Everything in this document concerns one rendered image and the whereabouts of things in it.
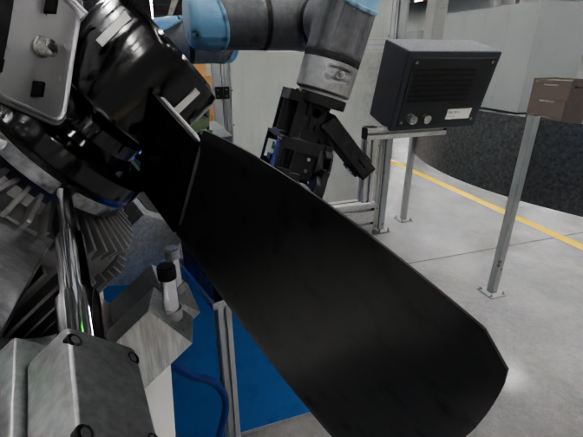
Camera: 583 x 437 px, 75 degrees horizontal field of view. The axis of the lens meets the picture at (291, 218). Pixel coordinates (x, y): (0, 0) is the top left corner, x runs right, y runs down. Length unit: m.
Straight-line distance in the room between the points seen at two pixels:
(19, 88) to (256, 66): 2.09
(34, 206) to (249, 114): 2.07
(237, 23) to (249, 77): 1.77
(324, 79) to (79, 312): 0.39
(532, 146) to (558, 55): 8.61
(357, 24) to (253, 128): 1.89
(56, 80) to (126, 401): 0.22
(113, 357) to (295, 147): 0.37
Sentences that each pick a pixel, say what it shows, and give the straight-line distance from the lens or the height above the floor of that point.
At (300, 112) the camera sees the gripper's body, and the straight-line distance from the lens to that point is 0.52.
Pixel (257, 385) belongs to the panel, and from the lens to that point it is 1.25.
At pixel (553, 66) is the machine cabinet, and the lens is 10.68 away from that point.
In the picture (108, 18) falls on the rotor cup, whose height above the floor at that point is 1.24.
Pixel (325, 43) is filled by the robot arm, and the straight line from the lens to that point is 0.52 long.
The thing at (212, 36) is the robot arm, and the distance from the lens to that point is 0.56.
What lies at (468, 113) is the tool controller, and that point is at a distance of 1.12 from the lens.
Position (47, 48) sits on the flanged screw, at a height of 1.22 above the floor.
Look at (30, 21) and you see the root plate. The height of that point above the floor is 1.24.
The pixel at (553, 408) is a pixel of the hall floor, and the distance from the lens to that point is 1.88.
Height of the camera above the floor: 1.22
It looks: 23 degrees down
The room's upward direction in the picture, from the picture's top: straight up
